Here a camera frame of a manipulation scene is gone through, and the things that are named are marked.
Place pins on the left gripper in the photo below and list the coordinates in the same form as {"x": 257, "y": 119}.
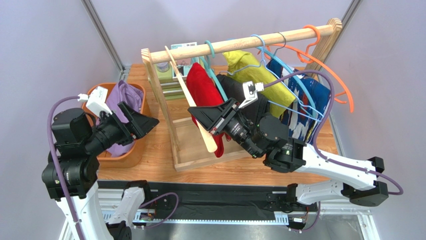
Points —
{"x": 140, "y": 124}

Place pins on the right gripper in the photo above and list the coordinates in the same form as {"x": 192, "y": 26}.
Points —
{"x": 224, "y": 116}

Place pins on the beige wooden hanger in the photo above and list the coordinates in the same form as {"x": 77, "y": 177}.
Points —
{"x": 206, "y": 136}

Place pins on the purple trousers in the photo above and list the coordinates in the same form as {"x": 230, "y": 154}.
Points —
{"x": 133, "y": 97}

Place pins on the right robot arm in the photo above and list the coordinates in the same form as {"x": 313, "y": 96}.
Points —
{"x": 351, "y": 179}

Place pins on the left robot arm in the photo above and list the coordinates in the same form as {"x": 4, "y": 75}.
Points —
{"x": 76, "y": 139}

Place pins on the blue plastic hanger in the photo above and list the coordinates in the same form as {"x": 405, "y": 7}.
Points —
{"x": 263, "y": 50}

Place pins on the orange plastic hanger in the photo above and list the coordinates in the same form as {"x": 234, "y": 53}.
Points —
{"x": 314, "y": 54}

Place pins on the red garment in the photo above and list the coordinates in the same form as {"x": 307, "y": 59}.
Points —
{"x": 202, "y": 88}

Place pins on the black garment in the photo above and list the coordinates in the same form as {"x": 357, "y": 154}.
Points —
{"x": 234, "y": 89}

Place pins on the orange plastic basket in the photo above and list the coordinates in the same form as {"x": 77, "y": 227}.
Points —
{"x": 131, "y": 158}

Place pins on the green box with jar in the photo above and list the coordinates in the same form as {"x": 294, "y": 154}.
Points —
{"x": 168, "y": 81}

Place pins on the yellow-green garment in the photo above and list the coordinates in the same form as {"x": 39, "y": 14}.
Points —
{"x": 244, "y": 67}

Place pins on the blue patterned garment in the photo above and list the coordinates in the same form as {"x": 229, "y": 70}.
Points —
{"x": 302, "y": 127}

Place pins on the wooden clothes rack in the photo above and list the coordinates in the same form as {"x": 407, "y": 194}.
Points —
{"x": 187, "y": 145}

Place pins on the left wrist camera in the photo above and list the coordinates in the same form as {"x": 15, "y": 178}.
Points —
{"x": 96, "y": 101}

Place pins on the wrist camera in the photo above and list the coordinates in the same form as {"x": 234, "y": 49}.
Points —
{"x": 250, "y": 91}
{"x": 96, "y": 101}

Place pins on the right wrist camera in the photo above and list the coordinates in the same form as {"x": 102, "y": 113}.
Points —
{"x": 250, "y": 91}

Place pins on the light blue wire hanger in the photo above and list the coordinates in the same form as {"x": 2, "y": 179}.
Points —
{"x": 304, "y": 112}

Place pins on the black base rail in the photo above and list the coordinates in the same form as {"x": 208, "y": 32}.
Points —
{"x": 221, "y": 204}

